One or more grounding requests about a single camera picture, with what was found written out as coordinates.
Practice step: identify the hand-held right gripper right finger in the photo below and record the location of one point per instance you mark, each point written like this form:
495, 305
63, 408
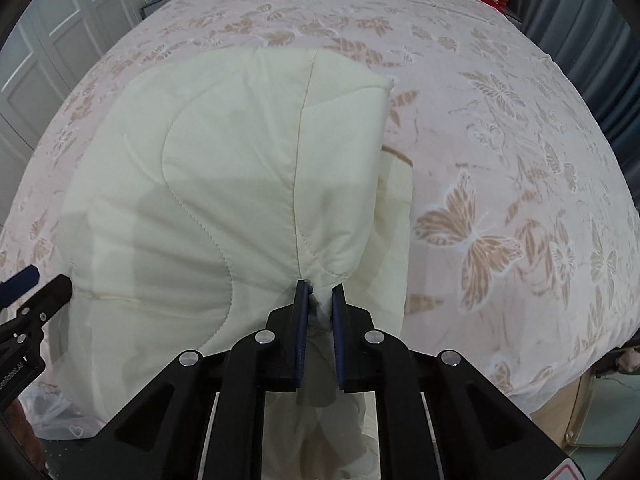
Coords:
339, 332

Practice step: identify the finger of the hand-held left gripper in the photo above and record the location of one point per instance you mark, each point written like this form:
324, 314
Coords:
50, 296
20, 281

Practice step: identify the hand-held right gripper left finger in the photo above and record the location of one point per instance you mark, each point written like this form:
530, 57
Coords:
300, 332

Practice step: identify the cream quilt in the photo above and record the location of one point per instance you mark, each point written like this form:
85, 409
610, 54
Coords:
225, 160

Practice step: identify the clear plastic bag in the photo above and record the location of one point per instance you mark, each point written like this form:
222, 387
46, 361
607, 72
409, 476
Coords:
55, 410

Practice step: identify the white wardrobe doors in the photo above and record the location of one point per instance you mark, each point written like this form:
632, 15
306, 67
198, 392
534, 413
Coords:
60, 35

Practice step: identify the pink butterfly print bedspread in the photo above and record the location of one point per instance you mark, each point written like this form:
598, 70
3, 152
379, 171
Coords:
500, 135

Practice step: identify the grey nightstand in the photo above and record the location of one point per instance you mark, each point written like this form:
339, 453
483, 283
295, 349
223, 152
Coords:
150, 10

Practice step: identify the grey curtain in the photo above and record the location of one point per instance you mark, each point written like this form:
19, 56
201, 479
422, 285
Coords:
600, 85

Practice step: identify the beige bed frame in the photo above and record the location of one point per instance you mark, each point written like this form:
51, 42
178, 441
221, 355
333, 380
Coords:
555, 410

